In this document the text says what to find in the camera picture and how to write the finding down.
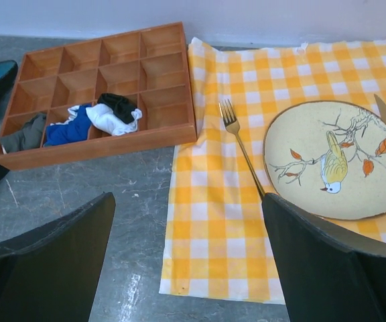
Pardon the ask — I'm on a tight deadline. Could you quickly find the wooden divided tray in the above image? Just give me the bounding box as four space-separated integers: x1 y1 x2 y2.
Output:
0 22 197 170

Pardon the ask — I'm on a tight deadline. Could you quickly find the grey rolled underwear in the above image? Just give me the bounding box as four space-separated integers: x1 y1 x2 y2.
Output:
0 113 46 154

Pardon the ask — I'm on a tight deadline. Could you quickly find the blue rolled underwear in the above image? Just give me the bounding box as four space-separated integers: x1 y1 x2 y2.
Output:
44 103 92 147

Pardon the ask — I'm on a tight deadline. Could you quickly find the orange checkered cloth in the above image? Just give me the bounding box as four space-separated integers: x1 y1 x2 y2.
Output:
159 38 386 304

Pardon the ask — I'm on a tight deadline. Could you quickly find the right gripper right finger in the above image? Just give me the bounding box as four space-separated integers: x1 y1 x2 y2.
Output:
262 193 386 321

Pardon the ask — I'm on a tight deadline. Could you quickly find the beige floral plate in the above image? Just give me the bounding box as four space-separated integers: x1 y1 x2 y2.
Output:
263 101 386 221

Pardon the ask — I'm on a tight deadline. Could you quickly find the gold fork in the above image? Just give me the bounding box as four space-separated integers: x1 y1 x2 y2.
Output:
218 100 265 199

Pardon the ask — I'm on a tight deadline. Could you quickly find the white underwear black trim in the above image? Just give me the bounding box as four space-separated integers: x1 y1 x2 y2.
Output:
86 93 143 136

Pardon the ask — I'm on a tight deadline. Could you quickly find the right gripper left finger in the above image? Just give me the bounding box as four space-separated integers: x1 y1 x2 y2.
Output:
0 193 115 321

